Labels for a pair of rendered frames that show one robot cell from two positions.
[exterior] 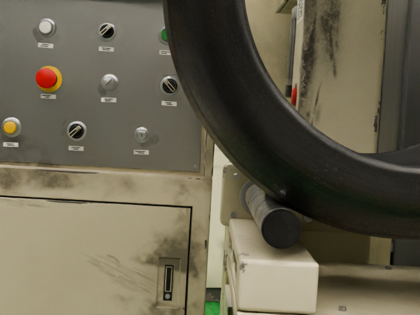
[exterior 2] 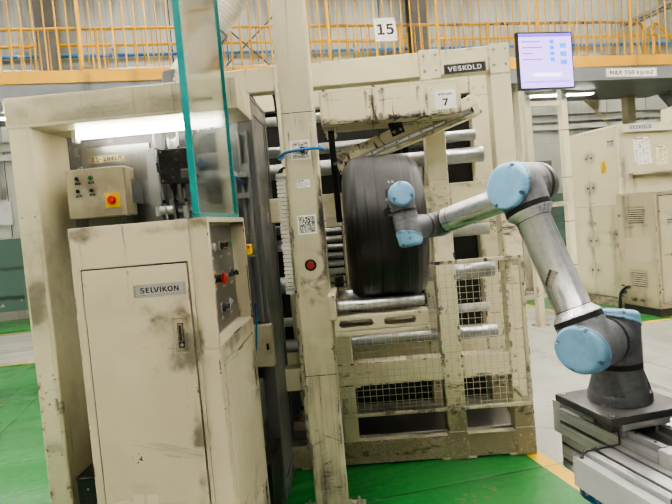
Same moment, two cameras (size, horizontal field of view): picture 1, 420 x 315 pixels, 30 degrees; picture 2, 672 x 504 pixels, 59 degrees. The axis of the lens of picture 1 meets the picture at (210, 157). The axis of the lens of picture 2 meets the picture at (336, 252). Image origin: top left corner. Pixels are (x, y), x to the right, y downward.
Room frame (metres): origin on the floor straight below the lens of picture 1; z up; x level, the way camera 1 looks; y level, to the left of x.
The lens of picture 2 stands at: (1.08, 2.18, 1.22)
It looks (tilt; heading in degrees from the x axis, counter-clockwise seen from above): 3 degrees down; 273
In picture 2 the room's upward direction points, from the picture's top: 5 degrees counter-clockwise
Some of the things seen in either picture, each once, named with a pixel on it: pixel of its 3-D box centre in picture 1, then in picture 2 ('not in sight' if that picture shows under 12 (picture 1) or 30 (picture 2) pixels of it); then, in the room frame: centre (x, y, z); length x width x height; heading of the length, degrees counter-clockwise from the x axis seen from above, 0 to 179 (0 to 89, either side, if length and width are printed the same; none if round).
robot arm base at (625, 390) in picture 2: not in sight; (618, 379); (0.47, 0.68, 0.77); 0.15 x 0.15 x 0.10
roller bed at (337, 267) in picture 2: not in sight; (325, 259); (1.26, -0.60, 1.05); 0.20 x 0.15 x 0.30; 1
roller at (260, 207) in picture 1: (268, 210); (380, 302); (1.03, -0.08, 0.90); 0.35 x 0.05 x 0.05; 1
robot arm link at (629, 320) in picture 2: not in sight; (614, 333); (0.48, 0.69, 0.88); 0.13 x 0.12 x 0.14; 44
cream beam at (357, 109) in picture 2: not in sight; (388, 107); (0.92, -0.52, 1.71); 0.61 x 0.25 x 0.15; 1
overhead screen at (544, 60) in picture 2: not in sight; (544, 61); (-0.83, -3.79, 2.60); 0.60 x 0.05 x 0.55; 15
